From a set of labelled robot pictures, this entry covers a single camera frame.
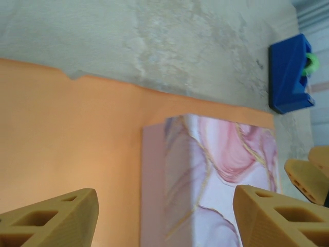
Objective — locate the pink marble gift box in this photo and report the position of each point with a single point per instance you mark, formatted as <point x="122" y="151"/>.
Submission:
<point x="205" y="167"/>

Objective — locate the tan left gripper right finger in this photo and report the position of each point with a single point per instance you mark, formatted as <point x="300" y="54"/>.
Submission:
<point x="277" y="226"/>

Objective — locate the blue tape dispenser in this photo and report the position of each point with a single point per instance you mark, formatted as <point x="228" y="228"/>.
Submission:
<point x="285" y="77"/>

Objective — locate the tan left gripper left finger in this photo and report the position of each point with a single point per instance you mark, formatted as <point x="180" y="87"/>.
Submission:
<point x="51" y="226"/>

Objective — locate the green tape roll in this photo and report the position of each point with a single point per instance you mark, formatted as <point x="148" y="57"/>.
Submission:
<point x="312" y="64"/>

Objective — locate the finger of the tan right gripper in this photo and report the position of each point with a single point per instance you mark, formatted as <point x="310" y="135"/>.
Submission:
<point x="321" y="157"/>
<point x="308" y="177"/>

